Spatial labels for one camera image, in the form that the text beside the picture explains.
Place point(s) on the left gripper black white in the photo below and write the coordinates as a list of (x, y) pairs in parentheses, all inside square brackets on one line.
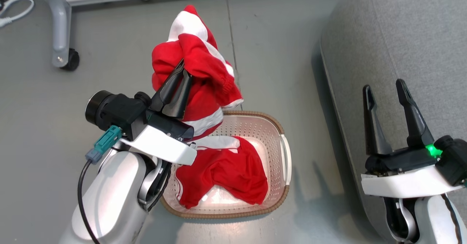
[(160, 145)]

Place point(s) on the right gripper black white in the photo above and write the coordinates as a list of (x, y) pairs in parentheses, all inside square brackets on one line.
[(401, 182)]

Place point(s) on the red white striped sweater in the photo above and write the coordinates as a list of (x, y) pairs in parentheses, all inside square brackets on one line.
[(204, 54)]

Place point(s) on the red garment thin white piping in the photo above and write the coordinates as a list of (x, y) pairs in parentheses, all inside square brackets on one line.
[(233, 171)]

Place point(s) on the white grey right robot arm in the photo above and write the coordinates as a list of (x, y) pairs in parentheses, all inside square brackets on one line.
[(434, 222)]

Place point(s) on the white perforated laundry basket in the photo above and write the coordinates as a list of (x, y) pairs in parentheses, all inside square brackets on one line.
[(255, 131)]

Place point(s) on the grey fabric sofa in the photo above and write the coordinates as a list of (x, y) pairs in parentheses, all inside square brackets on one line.
[(401, 36)]

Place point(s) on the black caster wheel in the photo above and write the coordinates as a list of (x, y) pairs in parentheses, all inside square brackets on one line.
[(73, 59)]

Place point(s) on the grey partition leg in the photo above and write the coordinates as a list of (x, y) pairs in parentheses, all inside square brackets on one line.
[(58, 25)]

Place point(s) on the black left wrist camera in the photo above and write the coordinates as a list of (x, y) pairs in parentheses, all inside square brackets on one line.
[(116, 109)]

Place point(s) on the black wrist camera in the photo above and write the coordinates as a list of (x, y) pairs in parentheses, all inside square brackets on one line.
[(454, 156), (116, 109)]

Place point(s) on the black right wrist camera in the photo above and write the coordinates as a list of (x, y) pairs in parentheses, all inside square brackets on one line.
[(454, 156)]

